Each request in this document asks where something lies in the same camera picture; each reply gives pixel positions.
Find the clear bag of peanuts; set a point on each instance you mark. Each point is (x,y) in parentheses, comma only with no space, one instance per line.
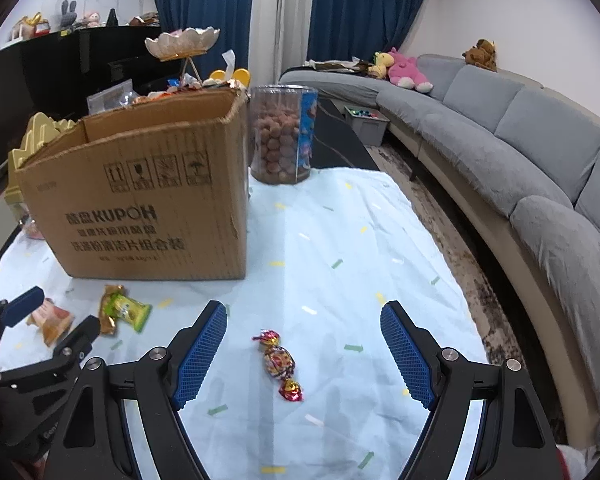
(110,100)

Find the two-tier shell snack stand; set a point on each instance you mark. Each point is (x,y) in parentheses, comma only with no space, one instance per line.
(182,45)

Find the black metronome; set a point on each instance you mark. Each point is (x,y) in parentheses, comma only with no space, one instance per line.
(112,18)

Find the foil candy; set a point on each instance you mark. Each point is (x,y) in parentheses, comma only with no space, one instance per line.
(278,362)

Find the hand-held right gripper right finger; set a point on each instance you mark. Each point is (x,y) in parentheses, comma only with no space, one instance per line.
(407,355)

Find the pink doll plush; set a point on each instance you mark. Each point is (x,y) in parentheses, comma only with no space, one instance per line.
(91,20)

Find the blue curtain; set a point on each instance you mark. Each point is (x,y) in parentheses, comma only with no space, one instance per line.
(205,5)
(365,10)

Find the colourful toy blocks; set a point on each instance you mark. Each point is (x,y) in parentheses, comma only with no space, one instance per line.
(362,111)

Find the grey sectional sofa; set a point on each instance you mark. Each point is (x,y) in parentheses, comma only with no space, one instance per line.
(480,150)

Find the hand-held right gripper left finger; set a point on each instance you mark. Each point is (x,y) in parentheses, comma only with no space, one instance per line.
(200,360)

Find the light blue confetti cloth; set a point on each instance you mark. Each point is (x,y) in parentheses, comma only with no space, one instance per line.
(330,240)

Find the grey rabbit plush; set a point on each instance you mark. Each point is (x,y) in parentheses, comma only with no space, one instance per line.
(68,16)

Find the gold and white ornaments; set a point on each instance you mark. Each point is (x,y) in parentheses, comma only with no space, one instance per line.
(30,26)

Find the brown football on books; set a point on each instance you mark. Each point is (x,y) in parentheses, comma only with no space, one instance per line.
(144,20)

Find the grey patterned rug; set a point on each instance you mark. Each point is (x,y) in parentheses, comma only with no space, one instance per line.
(470,285)

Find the brown cardboard box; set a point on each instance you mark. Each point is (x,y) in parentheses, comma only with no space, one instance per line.
(155,210)

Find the large pile of mixed snacks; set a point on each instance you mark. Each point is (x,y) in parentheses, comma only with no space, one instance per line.
(180,92)

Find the clear jar of chocolate balls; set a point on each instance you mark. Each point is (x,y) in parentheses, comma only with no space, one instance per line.
(280,135)

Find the grey storage bin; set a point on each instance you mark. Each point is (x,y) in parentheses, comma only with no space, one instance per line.
(367,130)

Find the gold-lidded candy container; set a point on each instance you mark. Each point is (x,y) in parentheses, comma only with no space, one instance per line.
(35,132)

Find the white sheer curtain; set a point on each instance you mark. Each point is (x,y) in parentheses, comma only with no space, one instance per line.
(285,20)

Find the brown plush toy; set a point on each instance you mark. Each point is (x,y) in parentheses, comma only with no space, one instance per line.
(480,55)

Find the dark cloth pile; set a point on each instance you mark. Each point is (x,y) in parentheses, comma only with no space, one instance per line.
(335,66)

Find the orange and pink snack packet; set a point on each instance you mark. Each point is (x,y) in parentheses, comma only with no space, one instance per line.
(55,322)

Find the black piano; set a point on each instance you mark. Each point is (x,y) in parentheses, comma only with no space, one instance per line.
(115,55)

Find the yellow plush toy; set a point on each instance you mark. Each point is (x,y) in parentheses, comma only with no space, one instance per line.
(380,65)

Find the yellow-green snack packet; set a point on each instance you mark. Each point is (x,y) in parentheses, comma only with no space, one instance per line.
(127,310)

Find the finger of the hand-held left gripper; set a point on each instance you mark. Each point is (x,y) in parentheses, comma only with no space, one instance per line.
(80,337)
(22,307)

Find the pink plush toy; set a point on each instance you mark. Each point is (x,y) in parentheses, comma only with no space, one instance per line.
(407,72)

